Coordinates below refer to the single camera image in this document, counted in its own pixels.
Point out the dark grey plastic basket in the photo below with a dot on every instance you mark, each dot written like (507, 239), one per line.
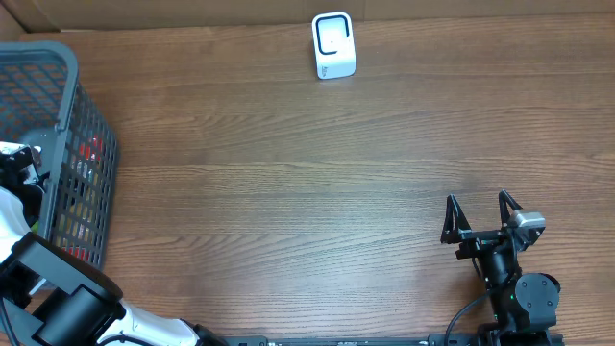
(44, 105)

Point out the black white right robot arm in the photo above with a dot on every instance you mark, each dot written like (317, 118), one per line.
(522, 303)

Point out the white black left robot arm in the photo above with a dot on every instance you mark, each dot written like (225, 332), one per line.
(49, 297)

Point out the white barcode scanner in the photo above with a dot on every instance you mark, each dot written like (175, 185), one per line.
(334, 45)

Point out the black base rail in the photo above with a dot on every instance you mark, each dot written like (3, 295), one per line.
(430, 340)

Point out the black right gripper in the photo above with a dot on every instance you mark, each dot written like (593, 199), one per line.
(457, 229)

